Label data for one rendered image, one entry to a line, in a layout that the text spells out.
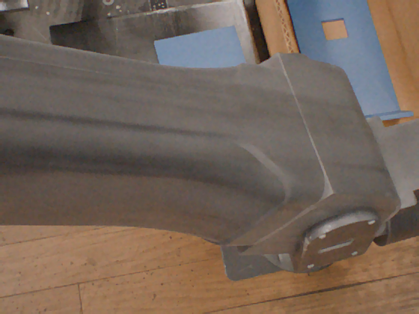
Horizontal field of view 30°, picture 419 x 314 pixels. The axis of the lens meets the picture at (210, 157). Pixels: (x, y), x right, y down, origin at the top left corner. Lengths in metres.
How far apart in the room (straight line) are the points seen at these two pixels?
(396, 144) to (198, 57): 0.29
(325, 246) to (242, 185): 0.08
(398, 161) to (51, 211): 0.20
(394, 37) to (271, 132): 0.43
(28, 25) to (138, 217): 0.45
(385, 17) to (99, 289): 0.34
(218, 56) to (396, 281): 0.23
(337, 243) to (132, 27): 0.38
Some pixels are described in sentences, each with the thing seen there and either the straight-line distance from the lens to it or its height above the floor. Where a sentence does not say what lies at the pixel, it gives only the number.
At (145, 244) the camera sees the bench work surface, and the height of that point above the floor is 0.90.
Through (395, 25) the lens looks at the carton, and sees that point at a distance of 0.72.
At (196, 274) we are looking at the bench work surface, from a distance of 0.61.
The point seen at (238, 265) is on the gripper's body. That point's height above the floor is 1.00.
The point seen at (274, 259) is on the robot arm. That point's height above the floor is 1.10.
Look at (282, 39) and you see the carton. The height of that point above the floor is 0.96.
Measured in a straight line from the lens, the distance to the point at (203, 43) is 0.67.
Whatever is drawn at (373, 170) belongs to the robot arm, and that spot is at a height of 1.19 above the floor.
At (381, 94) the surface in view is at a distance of 0.68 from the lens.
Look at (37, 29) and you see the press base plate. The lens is 0.72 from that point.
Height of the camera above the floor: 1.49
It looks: 65 degrees down
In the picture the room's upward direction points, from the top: 2 degrees clockwise
